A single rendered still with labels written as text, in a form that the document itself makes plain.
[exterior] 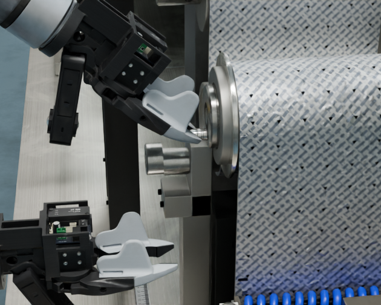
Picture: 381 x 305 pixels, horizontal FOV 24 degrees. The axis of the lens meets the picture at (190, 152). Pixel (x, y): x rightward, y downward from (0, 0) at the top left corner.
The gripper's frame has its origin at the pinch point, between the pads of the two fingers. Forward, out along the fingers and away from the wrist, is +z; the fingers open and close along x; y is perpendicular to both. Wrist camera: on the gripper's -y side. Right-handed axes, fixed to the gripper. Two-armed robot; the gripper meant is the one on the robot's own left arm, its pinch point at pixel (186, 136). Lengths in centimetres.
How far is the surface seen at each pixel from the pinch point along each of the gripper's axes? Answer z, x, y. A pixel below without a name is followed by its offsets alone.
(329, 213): 18.0, -5.4, 4.1
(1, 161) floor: 43, 223, -125
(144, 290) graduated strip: 17.8, 14.4, -28.1
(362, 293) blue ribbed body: 27.9, -7.9, -0.9
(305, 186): 13.1, -5.4, 5.0
